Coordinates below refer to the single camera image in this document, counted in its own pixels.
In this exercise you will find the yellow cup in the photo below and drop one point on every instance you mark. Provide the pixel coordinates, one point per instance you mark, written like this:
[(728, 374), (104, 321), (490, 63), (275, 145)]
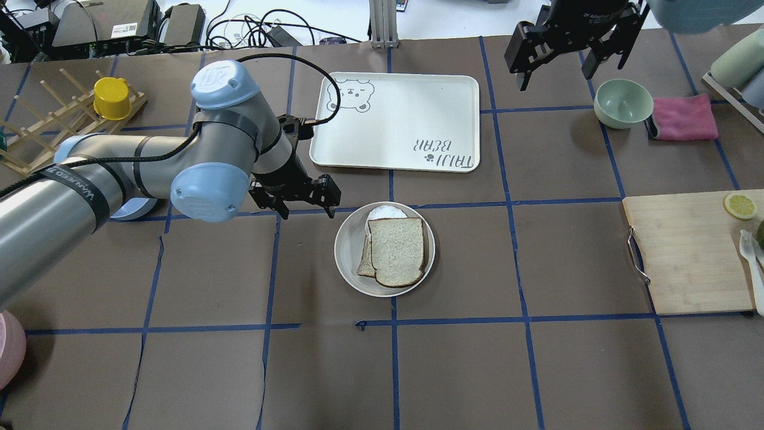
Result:
[(112, 98)]

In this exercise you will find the lemon half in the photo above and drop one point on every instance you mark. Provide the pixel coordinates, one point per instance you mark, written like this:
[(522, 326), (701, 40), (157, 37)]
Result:
[(740, 206)]

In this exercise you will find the aluminium frame post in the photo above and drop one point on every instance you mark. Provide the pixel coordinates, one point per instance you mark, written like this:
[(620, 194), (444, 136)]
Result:
[(384, 24)]

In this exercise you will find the green avocado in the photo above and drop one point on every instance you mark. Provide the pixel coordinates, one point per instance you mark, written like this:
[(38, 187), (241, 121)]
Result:
[(759, 235)]

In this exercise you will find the cream bear tray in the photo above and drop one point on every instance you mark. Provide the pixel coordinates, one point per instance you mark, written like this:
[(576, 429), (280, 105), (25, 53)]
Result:
[(398, 121)]

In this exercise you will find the cream round plate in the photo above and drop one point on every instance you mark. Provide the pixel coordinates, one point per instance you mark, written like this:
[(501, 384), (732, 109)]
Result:
[(348, 245)]

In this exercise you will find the wooden peg rack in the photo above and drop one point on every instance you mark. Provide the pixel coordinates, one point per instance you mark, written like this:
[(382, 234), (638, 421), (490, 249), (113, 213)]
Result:
[(34, 146)]

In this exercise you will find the toy fried egg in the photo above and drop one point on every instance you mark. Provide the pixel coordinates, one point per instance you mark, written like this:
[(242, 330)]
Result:
[(386, 212)]

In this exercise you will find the blue bowl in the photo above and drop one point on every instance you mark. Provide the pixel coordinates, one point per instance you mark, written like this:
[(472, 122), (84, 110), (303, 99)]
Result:
[(134, 209)]

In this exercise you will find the blue cup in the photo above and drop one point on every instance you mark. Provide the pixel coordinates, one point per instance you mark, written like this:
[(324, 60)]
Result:
[(752, 94)]

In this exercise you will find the pink cloth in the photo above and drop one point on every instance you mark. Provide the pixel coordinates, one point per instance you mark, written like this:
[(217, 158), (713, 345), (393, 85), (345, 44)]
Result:
[(682, 119)]

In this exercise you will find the green cup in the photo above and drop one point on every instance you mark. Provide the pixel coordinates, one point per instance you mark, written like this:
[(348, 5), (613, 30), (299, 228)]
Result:
[(741, 62)]

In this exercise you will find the black electronics box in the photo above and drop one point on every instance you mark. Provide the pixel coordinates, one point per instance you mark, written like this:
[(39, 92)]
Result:
[(102, 22)]

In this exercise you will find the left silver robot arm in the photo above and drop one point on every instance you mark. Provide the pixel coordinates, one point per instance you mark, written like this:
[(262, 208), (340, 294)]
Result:
[(237, 147)]

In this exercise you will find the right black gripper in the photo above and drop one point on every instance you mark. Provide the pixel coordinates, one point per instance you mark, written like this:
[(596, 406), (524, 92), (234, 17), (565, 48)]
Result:
[(578, 24)]

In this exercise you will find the mint green bowl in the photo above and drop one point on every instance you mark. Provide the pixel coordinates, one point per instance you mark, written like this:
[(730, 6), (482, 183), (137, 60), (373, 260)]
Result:
[(621, 104)]

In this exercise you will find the white wire cup rack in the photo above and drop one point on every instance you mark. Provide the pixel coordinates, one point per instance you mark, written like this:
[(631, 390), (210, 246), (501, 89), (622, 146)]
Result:
[(735, 99)]

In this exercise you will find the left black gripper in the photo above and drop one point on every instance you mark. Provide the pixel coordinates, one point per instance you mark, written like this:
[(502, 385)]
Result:
[(282, 180)]

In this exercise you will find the pink bowl with ice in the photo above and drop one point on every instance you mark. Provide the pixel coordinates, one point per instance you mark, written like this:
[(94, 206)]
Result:
[(13, 347)]

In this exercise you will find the bread slice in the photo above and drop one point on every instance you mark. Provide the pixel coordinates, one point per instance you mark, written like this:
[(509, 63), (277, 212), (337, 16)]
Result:
[(365, 267), (399, 252)]

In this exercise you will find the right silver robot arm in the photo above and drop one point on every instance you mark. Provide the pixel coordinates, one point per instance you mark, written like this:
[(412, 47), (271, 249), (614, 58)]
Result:
[(695, 16)]

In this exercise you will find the bread slice on plate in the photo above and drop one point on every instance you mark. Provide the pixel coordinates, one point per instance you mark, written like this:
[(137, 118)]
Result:
[(365, 267)]

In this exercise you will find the wooden cutting board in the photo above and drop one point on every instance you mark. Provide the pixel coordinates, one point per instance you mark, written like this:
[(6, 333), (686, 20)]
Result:
[(689, 248)]

